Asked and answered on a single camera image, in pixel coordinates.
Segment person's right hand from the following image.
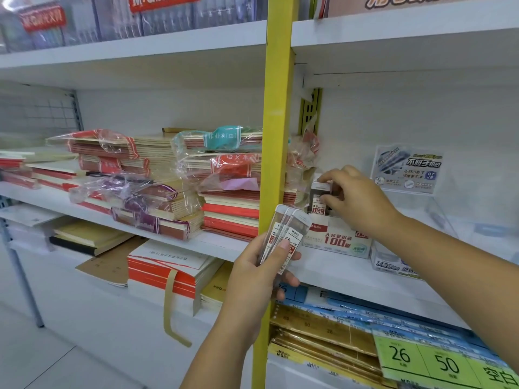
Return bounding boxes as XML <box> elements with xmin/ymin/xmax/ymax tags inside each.
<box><xmin>317</xmin><ymin>165</ymin><xmax>402</xmax><ymax>239</ymax></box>

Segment person's left hand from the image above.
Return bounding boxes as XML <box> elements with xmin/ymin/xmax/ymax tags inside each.
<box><xmin>221</xmin><ymin>234</ymin><xmax>303</xmax><ymax>349</ymax></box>

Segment white lead display box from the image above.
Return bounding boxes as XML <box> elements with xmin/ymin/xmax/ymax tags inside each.
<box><xmin>302</xmin><ymin>212</ymin><xmax>374</xmax><ymax>260</ymax></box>

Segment person's right forearm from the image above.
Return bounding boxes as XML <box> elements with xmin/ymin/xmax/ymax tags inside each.
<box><xmin>379</xmin><ymin>212</ymin><xmax>519</xmax><ymax>373</ymax></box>

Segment clear display of green purple tubes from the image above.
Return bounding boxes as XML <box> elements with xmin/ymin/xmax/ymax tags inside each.
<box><xmin>369</xmin><ymin>144</ymin><xmax>459</xmax><ymax>280</ymax></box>

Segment clear box with blue label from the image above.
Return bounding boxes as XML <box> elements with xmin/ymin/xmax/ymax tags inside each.
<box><xmin>445</xmin><ymin>173</ymin><xmax>519</xmax><ymax>266</ymax></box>

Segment yellow notebook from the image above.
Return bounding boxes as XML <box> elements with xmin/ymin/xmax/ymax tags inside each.
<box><xmin>201</xmin><ymin>261</ymin><xmax>234</xmax><ymax>308</ymax></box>

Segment crumpled plastic-wrapped notebook pack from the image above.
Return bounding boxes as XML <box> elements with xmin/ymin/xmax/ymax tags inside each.
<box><xmin>288</xmin><ymin>115</ymin><xmax>321</xmax><ymax>191</ymax></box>

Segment stack of gold paper packs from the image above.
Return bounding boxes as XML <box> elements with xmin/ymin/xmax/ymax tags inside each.
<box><xmin>267</xmin><ymin>303</ymin><xmax>398</xmax><ymax>389</ymax></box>

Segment red-spine notebook stack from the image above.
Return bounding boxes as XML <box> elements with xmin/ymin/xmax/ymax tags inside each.
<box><xmin>198</xmin><ymin>190</ymin><xmax>311</xmax><ymax>243</ymax></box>

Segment red white receipt book bundle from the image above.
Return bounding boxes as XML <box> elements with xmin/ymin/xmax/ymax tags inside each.
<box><xmin>127</xmin><ymin>238</ymin><xmax>224</xmax><ymax>304</ymax></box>

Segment wrapped purple-band notebook stack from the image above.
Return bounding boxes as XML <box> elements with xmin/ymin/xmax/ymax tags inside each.
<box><xmin>69</xmin><ymin>176</ymin><xmax>205</xmax><ymax>242</ymax></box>

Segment stack of blue paper packs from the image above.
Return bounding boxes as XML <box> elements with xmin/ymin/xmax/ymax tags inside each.
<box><xmin>280</xmin><ymin>283</ymin><xmax>508</xmax><ymax>361</ymax></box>

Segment pink paper sheet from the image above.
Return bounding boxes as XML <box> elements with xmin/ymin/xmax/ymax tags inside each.
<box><xmin>221</xmin><ymin>177</ymin><xmax>260</xmax><ymax>192</ymax></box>

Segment wrapped red-band notebook pack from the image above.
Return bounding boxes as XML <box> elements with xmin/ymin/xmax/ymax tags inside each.
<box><xmin>178</xmin><ymin>151</ymin><xmax>262</xmax><ymax>183</ymax></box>

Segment brown kraft folder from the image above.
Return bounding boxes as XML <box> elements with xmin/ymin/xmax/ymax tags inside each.
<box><xmin>76</xmin><ymin>236</ymin><xmax>149</xmax><ymax>288</ymax></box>

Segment wrapped teal-band notebook pack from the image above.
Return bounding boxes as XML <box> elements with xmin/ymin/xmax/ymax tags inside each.
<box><xmin>172</xmin><ymin>125</ymin><xmax>263</xmax><ymax>152</ymax></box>

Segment wrapped red-band notebook stack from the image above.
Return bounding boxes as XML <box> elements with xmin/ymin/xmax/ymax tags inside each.
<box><xmin>46</xmin><ymin>129</ymin><xmax>179</xmax><ymax>179</ymax></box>

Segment tan notebooks with black spine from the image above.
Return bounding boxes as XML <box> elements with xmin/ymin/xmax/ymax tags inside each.
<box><xmin>49</xmin><ymin>218</ymin><xmax>135</xmax><ymax>257</ymax></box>

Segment orange pink sign board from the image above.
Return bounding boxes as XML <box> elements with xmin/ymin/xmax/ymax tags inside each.
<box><xmin>327</xmin><ymin>0</ymin><xmax>500</xmax><ymax>19</ymax></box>

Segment grey metal rack leg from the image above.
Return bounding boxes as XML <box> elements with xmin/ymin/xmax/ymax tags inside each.
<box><xmin>0</xmin><ymin>198</ymin><xmax>45</xmax><ymax>328</ymax></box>

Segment flat red white book stack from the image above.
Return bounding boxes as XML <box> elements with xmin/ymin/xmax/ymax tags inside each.
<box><xmin>0</xmin><ymin>147</ymin><xmax>88</xmax><ymax>191</ymax></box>

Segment clear pen packs red label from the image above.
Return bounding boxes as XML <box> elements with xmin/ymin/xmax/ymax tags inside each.
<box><xmin>0</xmin><ymin>0</ymin><xmax>268</xmax><ymax>53</ymax></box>

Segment beige paper strap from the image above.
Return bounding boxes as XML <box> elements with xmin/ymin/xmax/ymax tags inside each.
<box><xmin>163</xmin><ymin>269</ymin><xmax>203</xmax><ymax>348</ymax></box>

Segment yellow slotted bracket rail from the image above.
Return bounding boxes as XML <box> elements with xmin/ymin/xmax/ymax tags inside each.
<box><xmin>298</xmin><ymin>88</ymin><xmax>323</xmax><ymax>136</ymax></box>

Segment yellow shelf post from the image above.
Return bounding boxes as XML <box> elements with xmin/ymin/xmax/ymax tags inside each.
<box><xmin>251</xmin><ymin>0</ymin><xmax>300</xmax><ymax>389</ymax></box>

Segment grey wire grid panel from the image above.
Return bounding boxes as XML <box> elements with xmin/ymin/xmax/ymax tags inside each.
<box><xmin>0</xmin><ymin>89</ymin><xmax>84</xmax><ymax>136</ymax></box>

